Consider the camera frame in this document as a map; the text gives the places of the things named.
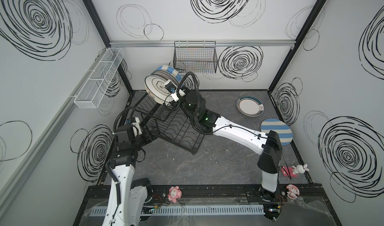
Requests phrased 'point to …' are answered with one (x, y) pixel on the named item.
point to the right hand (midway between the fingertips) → (172, 82)
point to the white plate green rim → (250, 106)
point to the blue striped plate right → (285, 132)
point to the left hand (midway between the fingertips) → (152, 130)
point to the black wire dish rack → (173, 125)
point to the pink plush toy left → (174, 193)
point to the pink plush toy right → (293, 192)
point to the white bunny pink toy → (293, 172)
